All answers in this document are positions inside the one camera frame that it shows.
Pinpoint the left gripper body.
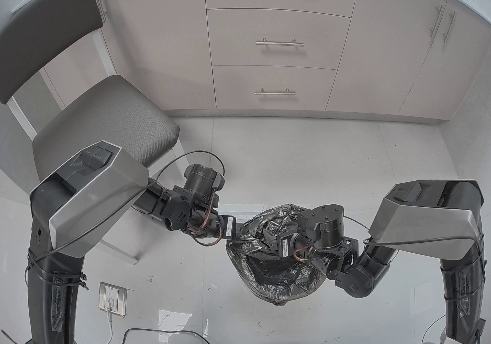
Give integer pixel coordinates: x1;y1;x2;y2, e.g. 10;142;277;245
199;214;239;247

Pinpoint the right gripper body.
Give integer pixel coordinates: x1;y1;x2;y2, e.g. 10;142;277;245
276;232;314;262

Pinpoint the black plastic bag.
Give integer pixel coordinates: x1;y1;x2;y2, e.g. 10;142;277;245
226;202;328;306

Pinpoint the grey padded white-framed chair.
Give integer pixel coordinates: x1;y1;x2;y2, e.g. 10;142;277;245
0;0;192;266

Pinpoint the beige cabinet with drawers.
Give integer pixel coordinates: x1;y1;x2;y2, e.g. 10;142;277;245
12;0;491;124

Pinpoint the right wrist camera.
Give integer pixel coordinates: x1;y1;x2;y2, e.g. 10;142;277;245
297;209;321;237

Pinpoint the white power cable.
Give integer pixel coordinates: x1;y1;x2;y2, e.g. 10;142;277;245
103;296;116;344

